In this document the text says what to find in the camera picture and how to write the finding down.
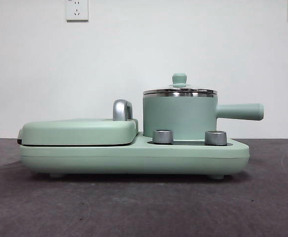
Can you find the chrome appliance lid handle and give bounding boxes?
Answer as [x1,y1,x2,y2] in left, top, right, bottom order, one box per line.
[112,99,134,121]

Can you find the silver control knob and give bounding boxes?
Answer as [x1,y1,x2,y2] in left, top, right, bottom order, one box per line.
[204,130,227,146]
[152,129,174,144]

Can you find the glass pot lid green knob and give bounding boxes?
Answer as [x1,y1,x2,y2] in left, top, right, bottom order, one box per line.
[143,73,218,94]

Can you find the white wall socket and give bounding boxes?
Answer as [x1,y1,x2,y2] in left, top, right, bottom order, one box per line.
[65,0,89,22]

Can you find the mint green breakfast maker appliance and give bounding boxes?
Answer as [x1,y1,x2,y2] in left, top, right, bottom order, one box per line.
[17,118,250,179]

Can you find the mint green pot with handle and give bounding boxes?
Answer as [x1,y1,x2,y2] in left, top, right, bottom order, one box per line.
[142,92,265,139]

